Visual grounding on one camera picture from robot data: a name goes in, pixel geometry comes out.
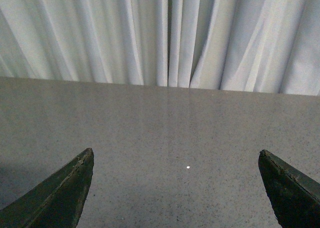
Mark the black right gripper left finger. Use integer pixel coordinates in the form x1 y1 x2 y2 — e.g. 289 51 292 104
0 148 94 228

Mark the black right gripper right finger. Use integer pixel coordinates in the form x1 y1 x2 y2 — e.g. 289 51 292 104
258 149 320 228

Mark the white pleated curtain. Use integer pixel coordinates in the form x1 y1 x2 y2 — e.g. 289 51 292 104
0 0 320 96

